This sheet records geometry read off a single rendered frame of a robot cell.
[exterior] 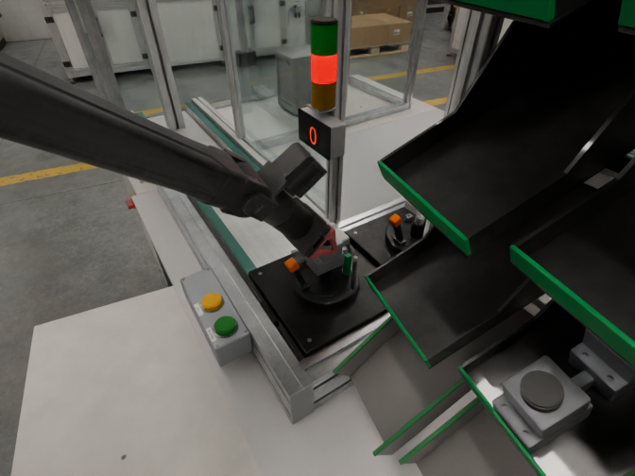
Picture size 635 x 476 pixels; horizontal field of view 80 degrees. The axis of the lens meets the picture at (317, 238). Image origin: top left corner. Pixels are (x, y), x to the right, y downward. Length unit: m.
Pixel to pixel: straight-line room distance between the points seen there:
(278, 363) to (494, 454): 0.35
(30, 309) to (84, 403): 1.65
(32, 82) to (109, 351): 0.66
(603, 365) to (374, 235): 0.61
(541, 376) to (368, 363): 0.32
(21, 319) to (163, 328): 1.60
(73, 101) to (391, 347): 0.50
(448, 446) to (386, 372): 0.12
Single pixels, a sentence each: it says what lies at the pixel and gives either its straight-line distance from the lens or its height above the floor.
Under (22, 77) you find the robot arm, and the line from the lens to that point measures 0.37.
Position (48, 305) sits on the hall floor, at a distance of 2.46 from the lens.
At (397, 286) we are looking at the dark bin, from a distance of 0.48.
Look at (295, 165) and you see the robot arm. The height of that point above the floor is 1.28.
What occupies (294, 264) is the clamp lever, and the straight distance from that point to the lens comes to 0.69.
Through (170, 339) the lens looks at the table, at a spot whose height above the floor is 0.86.
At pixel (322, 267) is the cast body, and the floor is 1.04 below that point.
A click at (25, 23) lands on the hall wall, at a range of 8.66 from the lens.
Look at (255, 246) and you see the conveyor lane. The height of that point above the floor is 0.92.
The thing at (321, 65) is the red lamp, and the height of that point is 1.34.
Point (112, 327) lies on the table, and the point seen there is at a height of 0.86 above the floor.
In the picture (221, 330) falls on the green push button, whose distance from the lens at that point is 0.74.
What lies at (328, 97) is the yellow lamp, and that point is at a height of 1.28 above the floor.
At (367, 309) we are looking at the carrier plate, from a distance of 0.75.
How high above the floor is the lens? 1.55
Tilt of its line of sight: 40 degrees down
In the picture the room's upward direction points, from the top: straight up
